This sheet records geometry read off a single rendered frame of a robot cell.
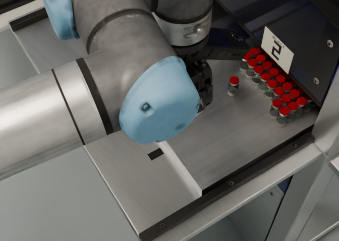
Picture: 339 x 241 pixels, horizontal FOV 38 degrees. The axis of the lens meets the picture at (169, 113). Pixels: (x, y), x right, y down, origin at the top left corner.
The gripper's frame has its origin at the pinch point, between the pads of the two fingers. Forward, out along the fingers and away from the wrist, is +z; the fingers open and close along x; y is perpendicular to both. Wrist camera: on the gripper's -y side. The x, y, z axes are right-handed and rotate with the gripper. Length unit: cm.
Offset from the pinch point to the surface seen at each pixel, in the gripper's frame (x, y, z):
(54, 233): -43, 30, 109
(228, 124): -4.7, -12.9, 20.9
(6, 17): -68, 14, 29
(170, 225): 8.2, 9.4, 19.6
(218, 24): -28.0, -26.6, 19.0
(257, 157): 6.0, -11.7, 17.7
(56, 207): -52, 25, 109
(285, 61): -4.1, -24.6, 7.4
